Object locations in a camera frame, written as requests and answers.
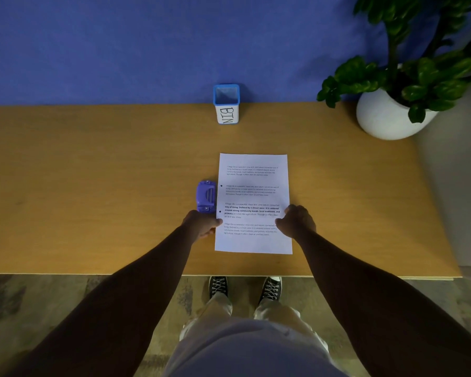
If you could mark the white printed paper sheet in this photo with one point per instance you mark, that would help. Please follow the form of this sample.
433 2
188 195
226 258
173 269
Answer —
255 200

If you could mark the white round plant pot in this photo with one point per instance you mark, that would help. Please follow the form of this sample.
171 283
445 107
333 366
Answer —
388 115

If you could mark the person's right fingers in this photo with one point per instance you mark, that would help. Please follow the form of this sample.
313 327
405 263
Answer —
285 219

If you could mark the purple hole punch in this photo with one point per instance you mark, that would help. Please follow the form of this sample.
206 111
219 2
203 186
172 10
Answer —
206 196

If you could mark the person's right forearm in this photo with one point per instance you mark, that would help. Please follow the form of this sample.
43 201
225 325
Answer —
380 310

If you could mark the person's left forearm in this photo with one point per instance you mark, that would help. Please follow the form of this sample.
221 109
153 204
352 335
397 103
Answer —
114 306

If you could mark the person's beige trousers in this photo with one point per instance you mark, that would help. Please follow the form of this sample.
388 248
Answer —
247 345

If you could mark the person's left thumb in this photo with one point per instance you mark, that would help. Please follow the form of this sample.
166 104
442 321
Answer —
214 222

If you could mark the person's left black sneaker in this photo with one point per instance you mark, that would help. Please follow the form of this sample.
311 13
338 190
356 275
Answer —
218 286

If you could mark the green leafy plant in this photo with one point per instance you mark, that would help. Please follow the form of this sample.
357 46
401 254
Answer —
416 70

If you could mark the person's black sneaker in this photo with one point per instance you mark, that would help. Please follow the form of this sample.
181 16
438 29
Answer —
271 289
218 286

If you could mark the person's right hand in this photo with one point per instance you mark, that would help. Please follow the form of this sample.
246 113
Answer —
296 222

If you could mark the person's right black sneaker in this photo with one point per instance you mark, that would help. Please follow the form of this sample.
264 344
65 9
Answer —
271 289

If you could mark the person's left hand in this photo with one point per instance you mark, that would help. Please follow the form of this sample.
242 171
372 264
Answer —
199 225

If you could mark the blue and white bin cup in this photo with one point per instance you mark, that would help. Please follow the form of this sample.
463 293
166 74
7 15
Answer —
227 105

